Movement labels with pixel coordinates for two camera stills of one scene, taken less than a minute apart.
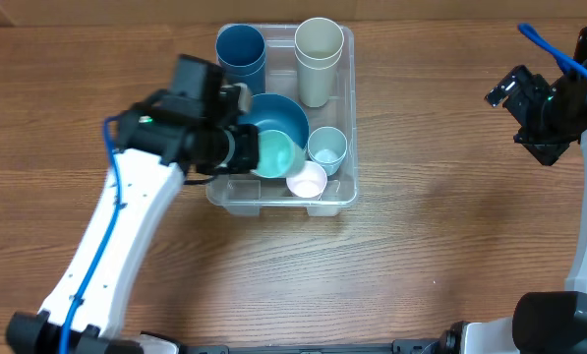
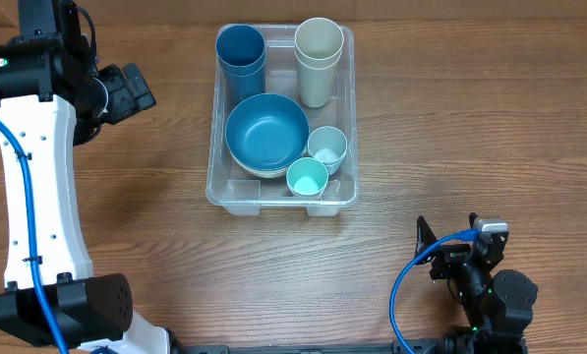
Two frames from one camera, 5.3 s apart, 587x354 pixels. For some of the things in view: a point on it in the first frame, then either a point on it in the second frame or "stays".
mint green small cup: [277, 153] -> [307, 177]
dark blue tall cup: [245, 66] stays
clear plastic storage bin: [302, 81] stays
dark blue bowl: [271, 111] stays
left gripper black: [249, 158] -> [130, 102]
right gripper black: [546, 149] -> [445, 265]
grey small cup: [327, 147] stays
